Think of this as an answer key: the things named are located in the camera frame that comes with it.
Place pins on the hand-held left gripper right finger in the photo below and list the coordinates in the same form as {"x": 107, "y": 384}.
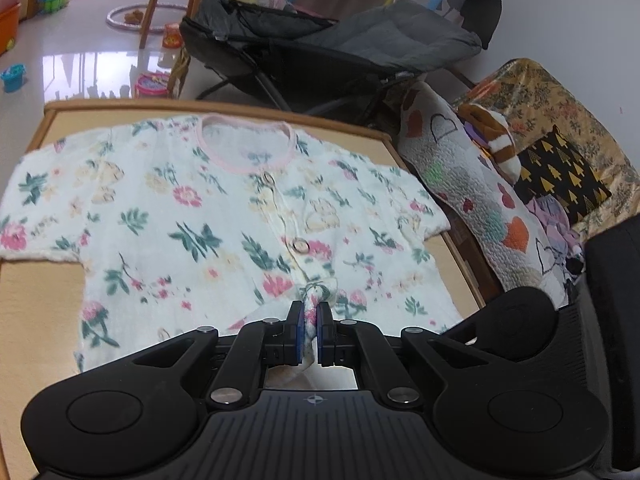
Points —
{"x": 321, "y": 332}

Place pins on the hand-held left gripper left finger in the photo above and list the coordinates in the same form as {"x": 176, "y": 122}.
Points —
{"x": 299, "y": 332}

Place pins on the white floral baby shirt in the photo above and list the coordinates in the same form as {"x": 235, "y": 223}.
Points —
{"x": 200, "y": 220}

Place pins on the person's right forearm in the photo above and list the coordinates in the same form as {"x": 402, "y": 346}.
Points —
{"x": 615, "y": 310}

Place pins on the purple clothes pile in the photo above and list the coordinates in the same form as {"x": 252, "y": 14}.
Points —
{"x": 550, "y": 215}

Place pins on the white heart print quilt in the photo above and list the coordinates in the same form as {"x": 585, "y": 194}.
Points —
{"x": 480, "y": 200}

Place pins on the black pillow with gold trees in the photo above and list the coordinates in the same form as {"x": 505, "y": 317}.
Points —
{"x": 560, "y": 175}

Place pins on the brown and white plush toy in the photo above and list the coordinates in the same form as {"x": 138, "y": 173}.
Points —
{"x": 495, "y": 125}

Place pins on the gold floral sofa cover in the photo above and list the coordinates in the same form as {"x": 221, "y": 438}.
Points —
{"x": 550, "y": 95}

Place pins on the pink toy drum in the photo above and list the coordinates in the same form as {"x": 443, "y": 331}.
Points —
{"x": 150, "y": 85}

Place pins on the grey recliner chair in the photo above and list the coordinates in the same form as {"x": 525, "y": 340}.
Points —
{"x": 350, "y": 35}

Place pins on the black hanging cloth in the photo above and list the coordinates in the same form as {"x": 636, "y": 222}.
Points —
{"x": 482, "y": 10}

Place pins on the wooden stool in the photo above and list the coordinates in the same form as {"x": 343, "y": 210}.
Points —
{"x": 150, "y": 15}

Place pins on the small brown toy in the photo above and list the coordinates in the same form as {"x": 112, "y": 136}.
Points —
{"x": 132, "y": 16}

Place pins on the silver hula hoop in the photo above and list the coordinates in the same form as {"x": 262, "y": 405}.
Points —
{"x": 107, "y": 19}

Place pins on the blue toy bucket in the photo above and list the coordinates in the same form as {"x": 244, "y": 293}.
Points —
{"x": 12, "y": 79}

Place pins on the orange storage bin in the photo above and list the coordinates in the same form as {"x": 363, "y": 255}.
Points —
{"x": 9, "y": 30}

